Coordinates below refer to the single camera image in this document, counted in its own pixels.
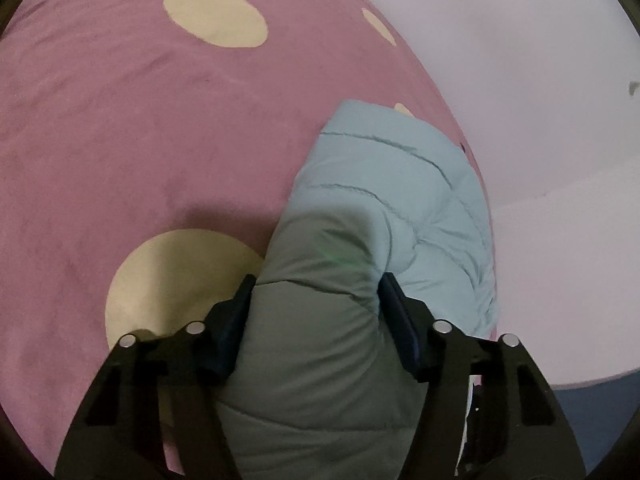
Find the light blue puffer jacket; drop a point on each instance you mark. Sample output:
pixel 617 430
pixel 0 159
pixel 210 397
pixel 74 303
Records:
pixel 360 185

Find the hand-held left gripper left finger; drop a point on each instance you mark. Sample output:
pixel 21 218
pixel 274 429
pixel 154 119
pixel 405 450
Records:
pixel 231 332

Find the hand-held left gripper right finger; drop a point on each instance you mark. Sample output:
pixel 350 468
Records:
pixel 402 327

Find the pink dotted bed sheet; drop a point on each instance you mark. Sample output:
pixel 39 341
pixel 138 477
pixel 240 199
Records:
pixel 125 110

